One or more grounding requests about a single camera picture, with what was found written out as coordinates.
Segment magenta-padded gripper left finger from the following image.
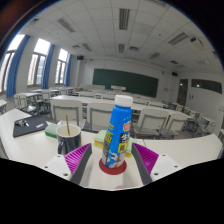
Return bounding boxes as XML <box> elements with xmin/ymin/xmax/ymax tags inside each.
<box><xmin>42</xmin><ymin>143</ymin><xmax>93</xmax><ymax>186</ymax></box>

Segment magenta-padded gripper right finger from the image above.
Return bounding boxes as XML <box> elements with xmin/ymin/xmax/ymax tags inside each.
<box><xmin>130</xmin><ymin>143</ymin><xmax>184</xmax><ymax>186</ymax></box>

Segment blue drink bottle white cap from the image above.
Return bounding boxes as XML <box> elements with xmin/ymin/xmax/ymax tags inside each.
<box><xmin>100</xmin><ymin>94</ymin><xmax>134</xmax><ymax>169</ymax></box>

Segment dark blue mug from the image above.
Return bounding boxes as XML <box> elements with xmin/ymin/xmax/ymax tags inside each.
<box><xmin>55</xmin><ymin>123</ymin><xmax>83</xmax><ymax>156</ymax></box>

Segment flat round red coaster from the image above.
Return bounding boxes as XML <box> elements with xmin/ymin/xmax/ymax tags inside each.
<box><xmin>98</xmin><ymin>158</ymin><xmax>128</xmax><ymax>176</ymax></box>

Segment wooden stir stick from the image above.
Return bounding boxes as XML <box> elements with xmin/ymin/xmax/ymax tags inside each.
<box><xmin>65</xmin><ymin>114</ymin><xmax>71</xmax><ymax>136</ymax></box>

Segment white classroom chairs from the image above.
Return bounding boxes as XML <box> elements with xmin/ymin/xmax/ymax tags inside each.
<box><xmin>13</xmin><ymin>86</ymin><xmax>224</xmax><ymax>141</ymax></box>

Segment black laptop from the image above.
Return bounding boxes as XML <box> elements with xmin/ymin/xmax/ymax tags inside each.
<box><xmin>12</xmin><ymin>114</ymin><xmax>49</xmax><ymax>138</ymax></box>

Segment white classroom desks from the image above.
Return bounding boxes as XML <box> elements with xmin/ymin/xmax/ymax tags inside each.
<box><xmin>0</xmin><ymin>84</ymin><xmax>224</xmax><ymax>134</ymax></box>

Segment bunch of keys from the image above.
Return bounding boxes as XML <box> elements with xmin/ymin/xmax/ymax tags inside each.
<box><xmin>14</xmin><ymin>119</ymin><xmax>30</xmax><ymax>128</ymax></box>

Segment dark door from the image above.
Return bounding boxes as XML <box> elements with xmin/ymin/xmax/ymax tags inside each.
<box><xmin>177</xmin><ymin>78</ymin><xmax>189</xmax><ymax>107</ymax></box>

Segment green chalkboard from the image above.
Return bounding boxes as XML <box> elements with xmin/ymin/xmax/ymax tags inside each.
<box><xmin>92</xmin><ymin>68</ymin><xmax>159</xmax><ymax>98</ymax></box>

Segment blue curtain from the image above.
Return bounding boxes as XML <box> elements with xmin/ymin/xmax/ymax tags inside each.
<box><xmin>5</xmin><ymin>44</ymin><xmax>31</xmax><ymax>99</ymax></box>
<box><xmin>63</xmin><ymin>53</ymin><xmax>72</xmax><ymax>88</ymax></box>
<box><xmin>41</xmin><ymin>44</ymin><xmax>56</xmax><ymax>90</ymax></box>

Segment classroom window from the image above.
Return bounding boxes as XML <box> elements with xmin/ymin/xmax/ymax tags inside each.
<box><xmin>0</xmin><ymin>34</ymin><xmax>26</xmax><ymax>94</ymax></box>
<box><xmin>54</xmin><ymin>48</ymin><xmax>69</xmax><ymax>85</ymax></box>
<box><xmin>27</xmin><ymin>38</ymin><xmax>51</xmax><ymax>87</ymax></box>

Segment ceiling projector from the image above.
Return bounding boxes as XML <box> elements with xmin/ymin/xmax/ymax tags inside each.
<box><xmin>190</xmin><ymin>37</ymin><xmax>204</xmax><ymax>48</ymax></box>

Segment ceiling lights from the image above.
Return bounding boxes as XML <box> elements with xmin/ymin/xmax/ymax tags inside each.
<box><xmin>28</xmin><ymin>0</ymin><xmax>211</xmax><ymax>66</ymax></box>

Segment dark wall window panel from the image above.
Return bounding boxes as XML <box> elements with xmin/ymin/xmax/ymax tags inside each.
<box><xmin>191</xmin><ymin>78</ymin><xmax>223</xmax><ymax>95</ymax></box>

